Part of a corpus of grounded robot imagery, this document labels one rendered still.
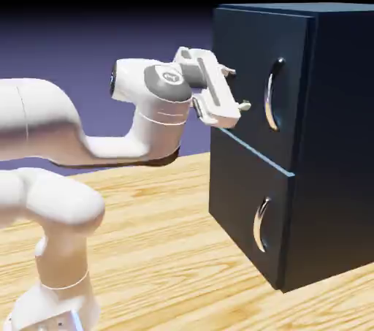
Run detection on curved silver door handle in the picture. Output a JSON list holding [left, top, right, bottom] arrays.
[[253, 197, 272, 254], [264, 57, 286, 132]]

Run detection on dark blue cabinet door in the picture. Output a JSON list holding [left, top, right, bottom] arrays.
[[210, 7, 316, 173], [208, 126, 295, 292]]

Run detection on dark blue cabinet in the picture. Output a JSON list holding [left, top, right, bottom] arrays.
[[208, 1, 374, 294]]

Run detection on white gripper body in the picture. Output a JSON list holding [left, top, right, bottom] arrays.
[[188, 48, 243, 129]]

